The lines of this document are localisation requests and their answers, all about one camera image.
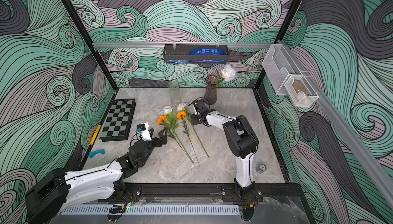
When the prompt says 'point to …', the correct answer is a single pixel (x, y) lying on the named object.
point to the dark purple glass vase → (210, 94)
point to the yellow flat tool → (95, 133)
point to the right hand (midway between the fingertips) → (198, 117)
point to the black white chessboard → (119, 120)
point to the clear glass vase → (175, 98)
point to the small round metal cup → (261, 168)
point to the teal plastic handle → (99, 151)
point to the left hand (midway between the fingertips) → (161, 127)
